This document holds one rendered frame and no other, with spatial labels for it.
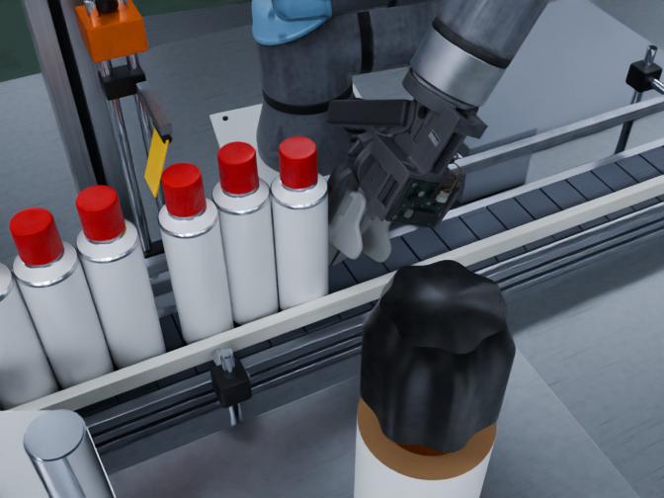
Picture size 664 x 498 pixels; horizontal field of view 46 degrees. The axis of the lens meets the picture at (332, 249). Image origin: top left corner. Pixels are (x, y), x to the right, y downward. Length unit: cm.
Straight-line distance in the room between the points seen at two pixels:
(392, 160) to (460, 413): 31
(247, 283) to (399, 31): 37
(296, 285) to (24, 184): 48
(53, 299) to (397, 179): 30
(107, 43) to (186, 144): 49
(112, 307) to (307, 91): 40
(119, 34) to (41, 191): 48
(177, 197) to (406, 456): 29
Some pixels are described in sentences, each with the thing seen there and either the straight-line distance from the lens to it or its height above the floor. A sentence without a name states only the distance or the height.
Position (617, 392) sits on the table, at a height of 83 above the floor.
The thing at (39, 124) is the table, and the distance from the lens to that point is 122.
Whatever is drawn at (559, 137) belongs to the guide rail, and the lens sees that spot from 94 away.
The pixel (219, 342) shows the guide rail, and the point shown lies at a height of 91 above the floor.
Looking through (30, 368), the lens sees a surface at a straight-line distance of 73.
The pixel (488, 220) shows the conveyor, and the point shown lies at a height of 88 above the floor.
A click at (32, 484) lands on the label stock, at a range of 63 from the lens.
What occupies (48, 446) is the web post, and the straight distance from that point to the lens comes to 53.
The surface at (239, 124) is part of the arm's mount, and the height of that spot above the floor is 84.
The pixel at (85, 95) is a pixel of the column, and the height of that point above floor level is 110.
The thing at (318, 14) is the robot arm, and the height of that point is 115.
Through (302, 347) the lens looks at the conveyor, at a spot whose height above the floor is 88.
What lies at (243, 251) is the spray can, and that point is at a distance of 72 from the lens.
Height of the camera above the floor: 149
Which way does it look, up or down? 44 degrees down
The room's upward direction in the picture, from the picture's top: straight up
